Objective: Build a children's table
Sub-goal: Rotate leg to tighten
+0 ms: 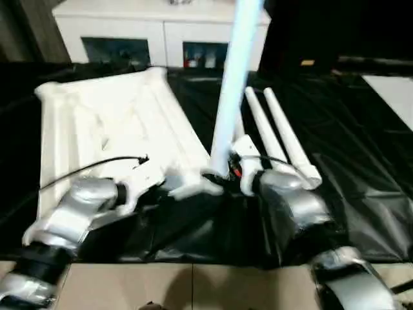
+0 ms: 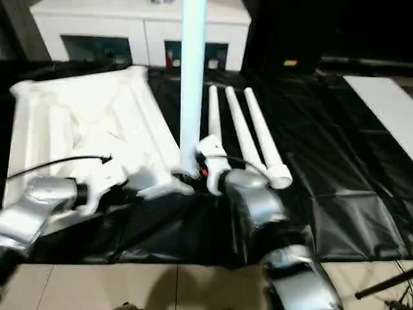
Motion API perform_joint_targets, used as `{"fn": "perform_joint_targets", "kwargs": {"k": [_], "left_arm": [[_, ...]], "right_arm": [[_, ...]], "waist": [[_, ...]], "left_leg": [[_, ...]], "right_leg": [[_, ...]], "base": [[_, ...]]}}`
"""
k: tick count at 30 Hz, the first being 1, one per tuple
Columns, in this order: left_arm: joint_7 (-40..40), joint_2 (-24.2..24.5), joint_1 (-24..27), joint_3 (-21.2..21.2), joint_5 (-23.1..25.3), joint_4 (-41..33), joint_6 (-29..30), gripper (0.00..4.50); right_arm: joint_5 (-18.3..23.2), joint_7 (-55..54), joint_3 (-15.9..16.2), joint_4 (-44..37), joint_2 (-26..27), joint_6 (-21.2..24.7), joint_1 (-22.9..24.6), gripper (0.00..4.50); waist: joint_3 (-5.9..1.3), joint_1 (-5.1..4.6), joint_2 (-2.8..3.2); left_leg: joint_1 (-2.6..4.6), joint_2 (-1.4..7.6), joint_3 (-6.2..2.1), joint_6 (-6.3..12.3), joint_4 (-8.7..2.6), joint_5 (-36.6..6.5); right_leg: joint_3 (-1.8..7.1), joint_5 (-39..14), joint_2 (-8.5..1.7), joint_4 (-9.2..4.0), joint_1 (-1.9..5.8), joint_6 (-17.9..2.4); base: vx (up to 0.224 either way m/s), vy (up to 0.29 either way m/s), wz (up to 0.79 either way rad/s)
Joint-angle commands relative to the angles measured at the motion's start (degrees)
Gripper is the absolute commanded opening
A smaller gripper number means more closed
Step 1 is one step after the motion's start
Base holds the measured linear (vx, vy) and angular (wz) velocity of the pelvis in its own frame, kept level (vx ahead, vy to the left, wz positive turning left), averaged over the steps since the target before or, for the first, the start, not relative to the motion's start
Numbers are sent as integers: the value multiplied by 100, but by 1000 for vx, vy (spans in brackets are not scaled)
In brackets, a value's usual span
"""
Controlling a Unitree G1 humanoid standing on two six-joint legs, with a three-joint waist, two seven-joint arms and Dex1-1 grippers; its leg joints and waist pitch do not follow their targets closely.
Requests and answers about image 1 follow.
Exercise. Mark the white flat board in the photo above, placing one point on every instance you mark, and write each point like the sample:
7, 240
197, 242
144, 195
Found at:
393, 97

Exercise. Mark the small white bottle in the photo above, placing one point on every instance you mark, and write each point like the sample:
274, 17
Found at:
210, 59

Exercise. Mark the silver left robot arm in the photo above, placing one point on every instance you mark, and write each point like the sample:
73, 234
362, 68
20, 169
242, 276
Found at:
74, 210

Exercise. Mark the small tan box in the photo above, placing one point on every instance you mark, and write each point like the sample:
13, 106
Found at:
308, 62

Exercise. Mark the white sideboard with glass doors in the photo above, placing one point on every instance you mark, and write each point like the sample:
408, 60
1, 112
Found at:
161, 26

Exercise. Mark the grey curtain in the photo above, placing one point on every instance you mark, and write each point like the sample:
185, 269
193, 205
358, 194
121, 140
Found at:
29, 29

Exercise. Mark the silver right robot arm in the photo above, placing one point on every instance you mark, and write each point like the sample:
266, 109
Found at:
306, 206

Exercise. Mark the dark robot body part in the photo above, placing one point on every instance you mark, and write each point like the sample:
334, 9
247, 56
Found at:
151, 306

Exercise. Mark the white plastic table top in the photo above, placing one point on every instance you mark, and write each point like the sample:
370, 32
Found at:
106, 122

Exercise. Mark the black tripod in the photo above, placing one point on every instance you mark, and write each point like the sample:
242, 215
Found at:
403, 284

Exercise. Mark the white plastic table leg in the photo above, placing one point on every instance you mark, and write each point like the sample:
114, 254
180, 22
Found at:
263, 122
287, 129
234, 80

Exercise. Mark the black plastic cover mat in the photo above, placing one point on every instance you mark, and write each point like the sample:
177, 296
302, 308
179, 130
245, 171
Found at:
338, 161

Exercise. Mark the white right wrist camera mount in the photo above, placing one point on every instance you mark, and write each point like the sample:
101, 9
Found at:
248, 161

